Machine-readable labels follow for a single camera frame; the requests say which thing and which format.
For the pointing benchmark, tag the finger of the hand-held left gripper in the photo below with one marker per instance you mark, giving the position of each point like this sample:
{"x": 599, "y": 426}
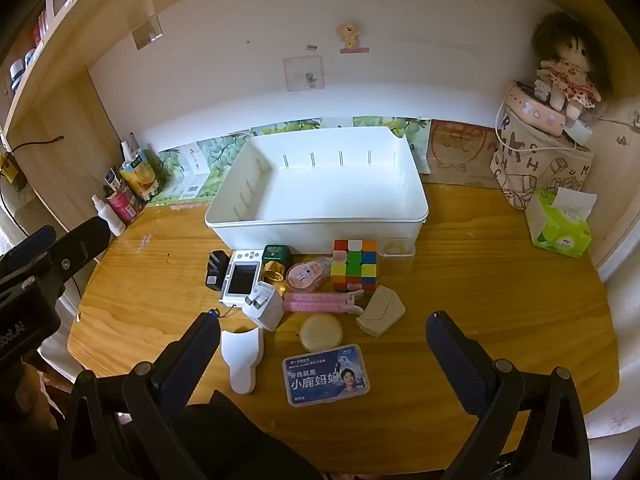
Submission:
{"x": 30, "y": 242}
{"x": 75, "y": 252}

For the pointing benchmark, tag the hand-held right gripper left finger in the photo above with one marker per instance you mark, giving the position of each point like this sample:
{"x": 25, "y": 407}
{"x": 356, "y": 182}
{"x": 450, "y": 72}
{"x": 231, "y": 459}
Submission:
{"x": 192, "y": 360}

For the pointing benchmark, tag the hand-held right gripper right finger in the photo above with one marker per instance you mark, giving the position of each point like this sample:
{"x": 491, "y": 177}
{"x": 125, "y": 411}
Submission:
{"x": 457, "y": 365}

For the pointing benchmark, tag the white power adapter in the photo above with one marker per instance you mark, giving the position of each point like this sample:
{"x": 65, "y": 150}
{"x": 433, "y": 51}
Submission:
{"x": 264, "y": 307}

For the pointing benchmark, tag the black charger plug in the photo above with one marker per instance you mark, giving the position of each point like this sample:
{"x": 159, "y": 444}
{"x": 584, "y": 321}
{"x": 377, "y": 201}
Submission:
{"x": 216, "y": 272}

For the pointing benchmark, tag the beige round compact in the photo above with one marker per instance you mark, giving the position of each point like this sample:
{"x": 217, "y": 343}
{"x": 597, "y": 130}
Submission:
{"x": 321, "y": 333}

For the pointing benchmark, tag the blue label floss box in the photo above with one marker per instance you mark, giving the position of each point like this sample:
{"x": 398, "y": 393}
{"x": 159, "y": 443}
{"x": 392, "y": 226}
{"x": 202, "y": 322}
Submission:
{"x": 326, "y": 375}

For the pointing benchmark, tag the white plastic storage bin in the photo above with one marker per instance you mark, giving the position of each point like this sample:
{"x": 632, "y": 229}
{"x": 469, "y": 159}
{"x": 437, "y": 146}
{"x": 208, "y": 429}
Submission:
{"x": 325, "y": 195}

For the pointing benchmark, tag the white spray bottle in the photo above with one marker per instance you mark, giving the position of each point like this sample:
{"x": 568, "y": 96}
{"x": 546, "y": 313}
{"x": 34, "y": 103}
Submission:
{"x": 110, "y": 217}

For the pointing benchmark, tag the pink tube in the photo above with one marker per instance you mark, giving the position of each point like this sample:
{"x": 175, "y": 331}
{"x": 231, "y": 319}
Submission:
{"x": 122, "y": 205}

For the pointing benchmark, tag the small white tube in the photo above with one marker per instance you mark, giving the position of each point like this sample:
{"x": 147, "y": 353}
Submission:
{"x": 113, "y": 180}

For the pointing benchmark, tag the white handheld console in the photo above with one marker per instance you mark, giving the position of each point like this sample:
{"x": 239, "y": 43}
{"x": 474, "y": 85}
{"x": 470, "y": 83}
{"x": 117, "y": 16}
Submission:
{"x": 241, "y": 277}

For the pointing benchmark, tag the small clear plastic container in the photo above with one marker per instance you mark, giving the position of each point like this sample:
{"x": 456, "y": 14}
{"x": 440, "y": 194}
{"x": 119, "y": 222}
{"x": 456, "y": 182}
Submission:
{"x": 397, "y": 257}

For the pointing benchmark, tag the green and gold box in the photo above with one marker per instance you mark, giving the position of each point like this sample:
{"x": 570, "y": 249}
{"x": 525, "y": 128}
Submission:
{"x": 276, "y": 262}

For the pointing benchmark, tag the white carton box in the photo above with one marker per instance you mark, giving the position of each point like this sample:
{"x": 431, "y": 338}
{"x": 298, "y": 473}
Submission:
{"x": 190, "y": 172}

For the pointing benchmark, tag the pink correction tape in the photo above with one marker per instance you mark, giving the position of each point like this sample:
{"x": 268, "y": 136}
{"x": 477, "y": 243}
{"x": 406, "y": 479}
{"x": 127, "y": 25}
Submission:
{"x": 306, "y": 275}

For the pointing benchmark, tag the colourful puzzle cube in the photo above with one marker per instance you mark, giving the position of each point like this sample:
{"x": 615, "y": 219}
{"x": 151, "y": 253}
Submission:
{"x": 355, "y": 265}

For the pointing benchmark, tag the white patterned cloth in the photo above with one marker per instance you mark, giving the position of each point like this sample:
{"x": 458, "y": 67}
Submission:
{"x": 620, "y": 385}

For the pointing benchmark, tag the green tissue pack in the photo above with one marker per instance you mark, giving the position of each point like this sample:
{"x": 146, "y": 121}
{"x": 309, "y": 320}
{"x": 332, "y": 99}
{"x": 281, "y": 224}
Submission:
{"x": 557, "y": 225}

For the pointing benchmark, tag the green fruit print poster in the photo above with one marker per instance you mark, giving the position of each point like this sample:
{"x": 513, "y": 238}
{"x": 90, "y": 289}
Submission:
{"x": 220, "y": 155}

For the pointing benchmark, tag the wooden bookshelf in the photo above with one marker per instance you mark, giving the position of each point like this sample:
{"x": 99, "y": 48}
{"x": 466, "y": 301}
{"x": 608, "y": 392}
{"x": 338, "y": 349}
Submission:
{"x": 65, "y": 60}

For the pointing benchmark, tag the printed canvas bag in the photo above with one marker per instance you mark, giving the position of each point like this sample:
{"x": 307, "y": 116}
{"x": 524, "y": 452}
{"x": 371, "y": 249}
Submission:
{"x": 530, "y": 170}

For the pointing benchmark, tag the brown drawn cardboard sheet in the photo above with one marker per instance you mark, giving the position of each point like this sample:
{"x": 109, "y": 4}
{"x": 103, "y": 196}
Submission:
{"x": 462, "y": 152}

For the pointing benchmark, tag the white charger brick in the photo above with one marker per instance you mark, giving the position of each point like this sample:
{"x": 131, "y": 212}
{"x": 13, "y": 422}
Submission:
{"x": 579, "y": 132}

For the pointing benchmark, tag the brown haired rag doll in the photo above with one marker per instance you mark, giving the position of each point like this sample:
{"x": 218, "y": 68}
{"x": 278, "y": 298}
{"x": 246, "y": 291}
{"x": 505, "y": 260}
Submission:
{"x": 567, "y": 72}

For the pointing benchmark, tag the clear acrylic wall holder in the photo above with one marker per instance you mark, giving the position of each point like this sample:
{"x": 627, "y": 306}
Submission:
{"x": 147, "y": 30}

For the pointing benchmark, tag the pink square wall sticker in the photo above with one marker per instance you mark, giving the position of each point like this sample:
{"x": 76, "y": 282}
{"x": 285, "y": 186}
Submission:
{"x": 303, "y": 74}

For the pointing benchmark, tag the yellow pony wall sticker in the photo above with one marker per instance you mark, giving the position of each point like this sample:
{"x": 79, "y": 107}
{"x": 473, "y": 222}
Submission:
{"x": 352, "y": 37}

